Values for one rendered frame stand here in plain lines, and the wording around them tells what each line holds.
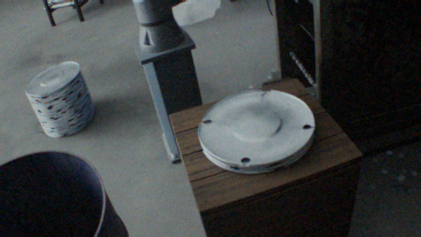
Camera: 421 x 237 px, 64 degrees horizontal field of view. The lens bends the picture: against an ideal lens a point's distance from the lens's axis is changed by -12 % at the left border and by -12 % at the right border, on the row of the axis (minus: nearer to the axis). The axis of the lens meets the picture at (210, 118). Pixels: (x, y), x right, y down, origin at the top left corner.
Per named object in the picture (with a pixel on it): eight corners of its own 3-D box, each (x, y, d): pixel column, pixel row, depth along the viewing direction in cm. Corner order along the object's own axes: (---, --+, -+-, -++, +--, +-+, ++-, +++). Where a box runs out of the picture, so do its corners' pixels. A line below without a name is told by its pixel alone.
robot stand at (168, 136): (171, 164, 143) (139, 61, 116) (161, 136, 158) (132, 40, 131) (217, 148, 146) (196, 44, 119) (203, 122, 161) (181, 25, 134)
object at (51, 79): (19, 102, 154) (18, 101, 154) (33, 72, 178) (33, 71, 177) (75, 86, 155) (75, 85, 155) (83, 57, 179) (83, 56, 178)
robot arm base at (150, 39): (144, 57, 118) (136, 30, 112) (137, 40, 130) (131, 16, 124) (188, 44, 120) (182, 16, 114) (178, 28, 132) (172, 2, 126)
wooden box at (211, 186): (222, 285, 99) (199, 212, 78) (191, 193, 129) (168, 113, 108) (349, 238, 103) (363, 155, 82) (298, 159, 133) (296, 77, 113)
